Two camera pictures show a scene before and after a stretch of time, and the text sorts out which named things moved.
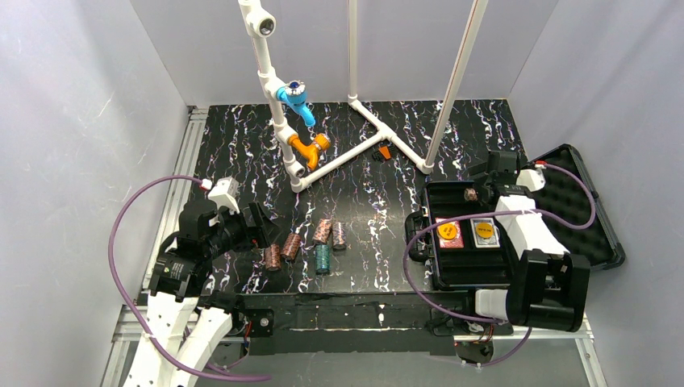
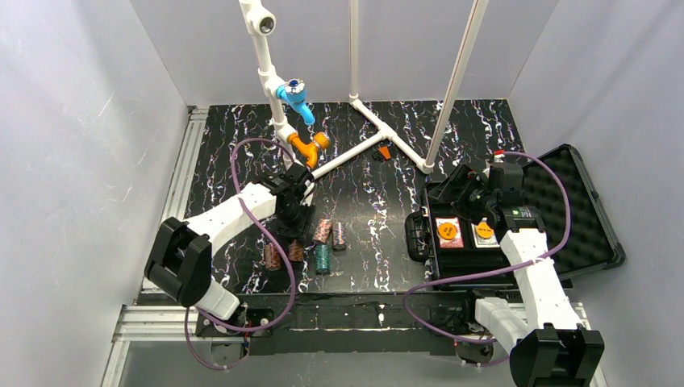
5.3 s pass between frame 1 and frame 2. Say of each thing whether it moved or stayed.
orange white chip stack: stayed
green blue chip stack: stayed
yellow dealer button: stayed
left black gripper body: moved
